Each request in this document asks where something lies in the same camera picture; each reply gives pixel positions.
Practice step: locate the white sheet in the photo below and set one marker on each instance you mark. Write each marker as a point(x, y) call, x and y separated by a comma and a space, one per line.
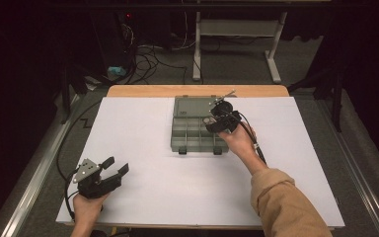
point(164, 184)

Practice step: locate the black stand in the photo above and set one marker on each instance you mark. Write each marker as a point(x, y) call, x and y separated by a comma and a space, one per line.
point(337, 98)
point(66, 95)

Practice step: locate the teal object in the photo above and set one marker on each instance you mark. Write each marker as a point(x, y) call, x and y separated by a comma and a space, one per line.
point(116, 70)

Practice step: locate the person's right hand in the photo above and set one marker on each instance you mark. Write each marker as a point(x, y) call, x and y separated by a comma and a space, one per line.
point(242, 144)

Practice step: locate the black computer tower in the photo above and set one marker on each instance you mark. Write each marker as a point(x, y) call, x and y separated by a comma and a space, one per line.
point(118, 36)

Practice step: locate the aluminium rail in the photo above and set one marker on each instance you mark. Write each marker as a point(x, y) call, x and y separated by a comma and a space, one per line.
point(29, 194)
point(362, 184)

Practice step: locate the wooden table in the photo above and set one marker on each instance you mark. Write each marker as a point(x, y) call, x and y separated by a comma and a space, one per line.
point(144, 91)

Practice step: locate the green translucent compartment box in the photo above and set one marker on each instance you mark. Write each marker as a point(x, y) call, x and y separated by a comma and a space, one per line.
point(190, 131)

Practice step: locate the white metal table frame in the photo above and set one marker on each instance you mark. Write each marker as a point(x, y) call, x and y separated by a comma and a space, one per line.
point(240, 28)

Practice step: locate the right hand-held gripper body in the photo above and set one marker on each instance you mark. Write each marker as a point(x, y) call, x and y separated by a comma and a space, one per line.
point(224, 117)

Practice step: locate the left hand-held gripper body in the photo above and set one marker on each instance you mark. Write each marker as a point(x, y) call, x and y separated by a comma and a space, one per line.
point(92, 187)

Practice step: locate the person's left hand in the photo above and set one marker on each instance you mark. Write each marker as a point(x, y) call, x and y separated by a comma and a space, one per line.
point(87, 210)

